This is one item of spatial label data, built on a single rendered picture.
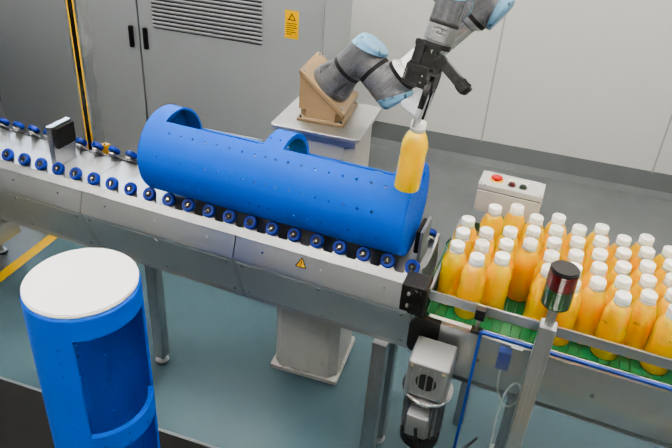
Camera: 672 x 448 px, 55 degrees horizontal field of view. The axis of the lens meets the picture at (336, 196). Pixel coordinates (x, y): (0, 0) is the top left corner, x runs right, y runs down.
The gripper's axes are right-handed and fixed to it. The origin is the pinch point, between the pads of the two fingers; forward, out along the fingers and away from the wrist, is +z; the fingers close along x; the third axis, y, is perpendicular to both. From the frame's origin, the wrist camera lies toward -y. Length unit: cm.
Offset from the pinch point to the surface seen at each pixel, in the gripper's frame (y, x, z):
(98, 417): 63, 16, 119
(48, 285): 66, 45, 60
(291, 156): 33.6, -8.4, 23.5
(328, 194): 18.6, -4.6, 28.8
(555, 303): -45, 22, 23
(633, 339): -69, -6, 35
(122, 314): 47, 42, 61
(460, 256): -21.5, -6.0, 31.6
